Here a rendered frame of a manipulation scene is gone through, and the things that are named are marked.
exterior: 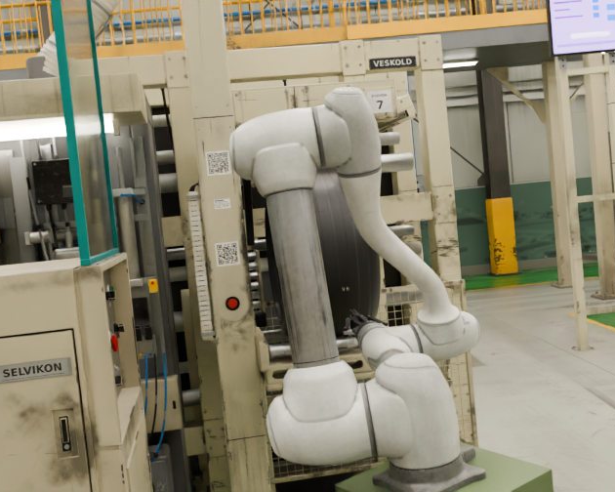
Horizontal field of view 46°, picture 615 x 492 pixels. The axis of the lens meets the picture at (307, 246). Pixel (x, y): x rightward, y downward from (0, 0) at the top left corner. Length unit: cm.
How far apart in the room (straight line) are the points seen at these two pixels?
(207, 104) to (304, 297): 99
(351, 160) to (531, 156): 1091
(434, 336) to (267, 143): 62
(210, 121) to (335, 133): 86
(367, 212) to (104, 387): 67
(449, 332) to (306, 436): 47
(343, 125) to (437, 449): 70
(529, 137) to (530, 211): 121
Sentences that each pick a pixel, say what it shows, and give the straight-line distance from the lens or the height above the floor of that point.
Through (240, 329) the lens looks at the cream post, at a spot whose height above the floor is 97.
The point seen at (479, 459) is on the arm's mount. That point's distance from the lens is 173.
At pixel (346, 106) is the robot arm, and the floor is 154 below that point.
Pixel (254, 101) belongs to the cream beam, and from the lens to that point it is 261.
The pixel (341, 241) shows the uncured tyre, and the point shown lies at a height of 123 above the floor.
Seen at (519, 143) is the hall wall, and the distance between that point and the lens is 1237.
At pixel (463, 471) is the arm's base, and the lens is 161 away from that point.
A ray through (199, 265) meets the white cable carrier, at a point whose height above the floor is 119.
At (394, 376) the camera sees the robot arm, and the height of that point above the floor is 98.
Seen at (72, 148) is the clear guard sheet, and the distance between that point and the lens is 151.
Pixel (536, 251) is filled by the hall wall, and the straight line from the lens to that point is 1237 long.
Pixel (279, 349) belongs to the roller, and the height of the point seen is 91.
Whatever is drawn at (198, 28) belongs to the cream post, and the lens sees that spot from 239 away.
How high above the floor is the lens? 134
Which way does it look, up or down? 3 degrees down
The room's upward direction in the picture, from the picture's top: 6 degrees counter-clockwise
